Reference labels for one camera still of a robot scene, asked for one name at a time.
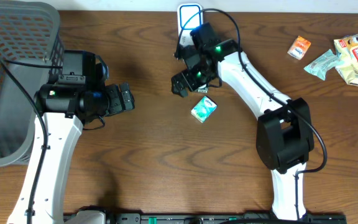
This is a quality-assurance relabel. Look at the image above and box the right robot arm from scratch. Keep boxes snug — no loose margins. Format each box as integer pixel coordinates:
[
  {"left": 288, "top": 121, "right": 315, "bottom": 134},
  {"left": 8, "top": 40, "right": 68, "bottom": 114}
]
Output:
[{"left": 171, "top": 23, "right": 314, "bottom": 221}]

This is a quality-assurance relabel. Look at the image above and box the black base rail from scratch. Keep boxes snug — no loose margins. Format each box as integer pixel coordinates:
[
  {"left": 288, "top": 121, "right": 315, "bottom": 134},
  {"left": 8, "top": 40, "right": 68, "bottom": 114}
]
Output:
[{"left": 104, "top": 212, "right": 347, "bottom": 224}]

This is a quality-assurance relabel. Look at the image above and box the grey plastic mesh basket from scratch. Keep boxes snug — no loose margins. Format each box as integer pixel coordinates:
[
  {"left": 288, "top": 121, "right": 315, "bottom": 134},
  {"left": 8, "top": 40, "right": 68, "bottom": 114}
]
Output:
[{"left": 0, "top": 1, "right": 64, "bottom": 167}]

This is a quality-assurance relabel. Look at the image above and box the teal tissue pack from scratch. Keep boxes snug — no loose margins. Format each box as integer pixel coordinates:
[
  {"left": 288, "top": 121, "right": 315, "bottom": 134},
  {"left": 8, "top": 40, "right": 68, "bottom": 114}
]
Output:
[{"left": 191, "top": 96, "right": 217, "bottom": 123}]

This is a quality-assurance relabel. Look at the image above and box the orange snack packet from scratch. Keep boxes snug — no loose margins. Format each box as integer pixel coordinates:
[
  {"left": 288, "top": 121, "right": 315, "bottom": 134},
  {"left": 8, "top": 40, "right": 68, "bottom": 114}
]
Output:
[{"left": 287, "top": 36, "right": 311, "bottom": 60}]

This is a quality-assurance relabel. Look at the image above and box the dark green round-logo box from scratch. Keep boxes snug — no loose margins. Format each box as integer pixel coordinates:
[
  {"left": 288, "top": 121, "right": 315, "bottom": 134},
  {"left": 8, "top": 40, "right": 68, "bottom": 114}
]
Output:
[{"left": 196, "top": 87, "right": 209, "bottom": 93}]

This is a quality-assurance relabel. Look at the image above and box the white barcode scanner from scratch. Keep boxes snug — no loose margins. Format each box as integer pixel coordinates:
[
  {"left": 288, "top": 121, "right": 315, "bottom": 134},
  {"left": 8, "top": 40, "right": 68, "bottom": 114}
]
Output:
[{"left": 177, "top": 3, "right": 203, "bottom": 47}]

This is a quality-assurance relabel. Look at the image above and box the teal wet wipes pack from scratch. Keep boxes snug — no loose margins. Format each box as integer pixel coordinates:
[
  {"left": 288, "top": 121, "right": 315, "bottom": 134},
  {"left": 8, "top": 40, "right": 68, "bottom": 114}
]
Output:
[{"left": 304, "top": 49, "right": 344, "bottom": 81}]

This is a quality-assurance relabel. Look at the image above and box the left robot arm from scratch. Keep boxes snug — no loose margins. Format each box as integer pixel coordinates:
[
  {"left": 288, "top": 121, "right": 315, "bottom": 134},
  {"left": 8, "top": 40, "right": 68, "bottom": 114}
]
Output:
[{"left": 7, "top": 50, "right": 135, "bottom": 223}]

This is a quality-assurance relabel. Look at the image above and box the white blue-edged snack bag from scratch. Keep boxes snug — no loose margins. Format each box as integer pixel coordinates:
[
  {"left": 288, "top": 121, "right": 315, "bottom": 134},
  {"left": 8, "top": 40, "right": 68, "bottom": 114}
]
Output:
[{"left": 334, "top": 34, "right": 358, "bottom": 86}]

